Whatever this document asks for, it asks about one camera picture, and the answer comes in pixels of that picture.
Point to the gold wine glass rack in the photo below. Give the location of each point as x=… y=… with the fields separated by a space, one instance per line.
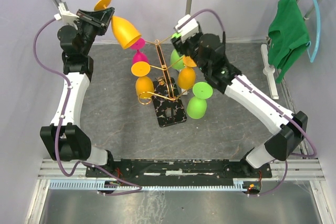
x=165 y=97

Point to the green cloth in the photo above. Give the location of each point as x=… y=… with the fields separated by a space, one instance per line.
x=289 y=37

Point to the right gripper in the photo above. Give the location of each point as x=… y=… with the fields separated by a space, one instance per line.
x=181 y=46

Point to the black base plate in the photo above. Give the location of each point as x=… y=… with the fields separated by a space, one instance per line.
x=184 y=172

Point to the green wine glass front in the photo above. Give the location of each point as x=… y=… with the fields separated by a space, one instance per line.
x=197 y=105

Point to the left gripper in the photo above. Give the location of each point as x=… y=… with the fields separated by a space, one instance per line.
x=98 y=19

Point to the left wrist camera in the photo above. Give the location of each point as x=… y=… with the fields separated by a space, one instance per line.
x=64 y=15

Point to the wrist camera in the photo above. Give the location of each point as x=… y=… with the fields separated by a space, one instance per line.
x=189 y=29
x=64 y=15

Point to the orange wine glass front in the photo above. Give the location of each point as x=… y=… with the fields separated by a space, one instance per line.
x=124 y=31

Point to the blue clothes hanger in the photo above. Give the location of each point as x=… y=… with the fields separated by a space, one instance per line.
x=318 y=32

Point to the pink plastic cup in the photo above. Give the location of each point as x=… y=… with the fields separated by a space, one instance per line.
x=139 y=56

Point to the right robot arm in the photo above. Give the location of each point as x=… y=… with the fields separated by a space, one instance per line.
x=208 y=51

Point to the green wine glass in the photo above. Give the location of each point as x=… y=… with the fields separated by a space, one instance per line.
x=176 y=60
x=197 y=105

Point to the orange wine glass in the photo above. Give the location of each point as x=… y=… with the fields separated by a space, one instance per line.
x=187 y=75
x=144 y=85
x=124 y=31

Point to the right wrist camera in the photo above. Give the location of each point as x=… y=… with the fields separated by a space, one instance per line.
x=189 y=29

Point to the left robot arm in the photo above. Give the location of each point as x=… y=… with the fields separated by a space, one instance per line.
x=63 y=138

